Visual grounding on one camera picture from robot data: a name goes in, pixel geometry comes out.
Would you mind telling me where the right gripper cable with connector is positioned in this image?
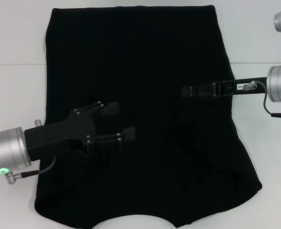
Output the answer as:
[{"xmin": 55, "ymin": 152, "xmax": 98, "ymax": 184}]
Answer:
[{"xmin": 242, "ymin": 80, "xmax": 281, "ymax": 119}]

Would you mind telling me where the gripper cable with connector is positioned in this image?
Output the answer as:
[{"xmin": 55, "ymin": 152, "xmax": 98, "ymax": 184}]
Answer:
[
  {"xmin": 6, "ymin": 155, "xmax": 58, "ymax": 185},
  {"xmin": 242, "ymin": 80, "xmax": 281, "ymax": 119}
]

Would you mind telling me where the left gripper cable with connector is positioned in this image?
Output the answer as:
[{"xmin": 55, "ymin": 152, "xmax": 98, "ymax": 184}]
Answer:
[{"xmin": 6, "ymin": 155, "xmax": 58, "ymax": 185}]

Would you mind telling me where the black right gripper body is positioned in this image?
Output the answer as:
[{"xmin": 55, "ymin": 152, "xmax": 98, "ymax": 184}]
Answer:
[{"xmin": 218, "ymin": 76, "xmax": 269, "ymax": 97}]

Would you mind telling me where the black shirt with FREE print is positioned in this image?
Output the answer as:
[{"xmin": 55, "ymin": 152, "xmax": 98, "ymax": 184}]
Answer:
[{"xmin": 33, "ymin": 5, "xmax": 262, "ymax": 229}]

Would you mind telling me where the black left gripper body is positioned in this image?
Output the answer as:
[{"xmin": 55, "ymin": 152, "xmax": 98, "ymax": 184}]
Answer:
[{"xmin": 23, "ymin": 108, "xmax": 98, "ymax": 162}]

